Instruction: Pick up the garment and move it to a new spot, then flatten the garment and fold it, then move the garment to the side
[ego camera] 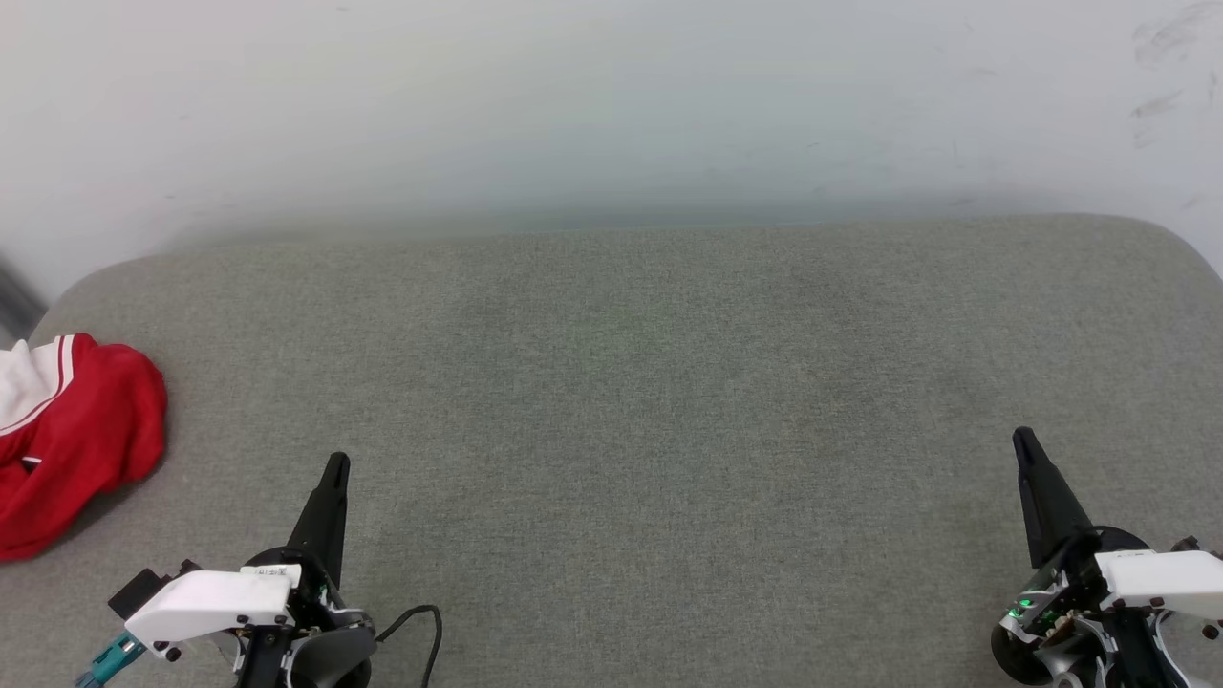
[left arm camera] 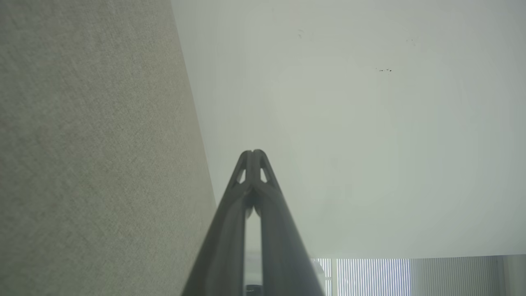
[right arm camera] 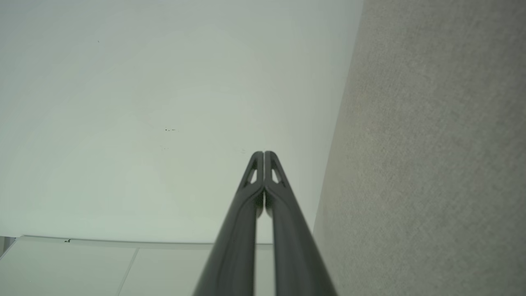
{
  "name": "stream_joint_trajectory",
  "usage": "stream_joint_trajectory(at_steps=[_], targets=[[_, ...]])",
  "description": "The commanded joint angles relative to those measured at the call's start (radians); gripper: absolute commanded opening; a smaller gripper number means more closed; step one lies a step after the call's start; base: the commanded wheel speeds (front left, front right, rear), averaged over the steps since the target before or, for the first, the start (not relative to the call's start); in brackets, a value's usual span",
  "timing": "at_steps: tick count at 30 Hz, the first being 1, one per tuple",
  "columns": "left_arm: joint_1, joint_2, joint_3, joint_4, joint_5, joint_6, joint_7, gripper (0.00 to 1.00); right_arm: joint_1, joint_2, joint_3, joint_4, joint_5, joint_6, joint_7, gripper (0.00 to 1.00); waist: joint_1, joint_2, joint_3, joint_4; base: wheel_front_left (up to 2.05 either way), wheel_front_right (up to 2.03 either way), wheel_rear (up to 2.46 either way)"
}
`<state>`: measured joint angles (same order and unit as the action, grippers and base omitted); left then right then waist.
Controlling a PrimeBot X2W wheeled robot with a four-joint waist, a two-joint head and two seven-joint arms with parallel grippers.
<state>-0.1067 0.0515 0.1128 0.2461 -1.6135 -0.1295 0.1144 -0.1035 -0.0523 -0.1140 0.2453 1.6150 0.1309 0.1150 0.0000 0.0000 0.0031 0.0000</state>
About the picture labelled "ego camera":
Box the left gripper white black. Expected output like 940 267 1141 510
124 453 375 688

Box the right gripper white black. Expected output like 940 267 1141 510
998 426 1223 637

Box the red and white t-shirt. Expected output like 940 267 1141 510
0 333 169 563

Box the grey fabric sofa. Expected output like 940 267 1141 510
0 212 1223 688

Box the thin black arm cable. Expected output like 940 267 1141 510
375 604 443 688

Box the black cable with teal plug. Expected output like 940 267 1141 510
75 632 146 688

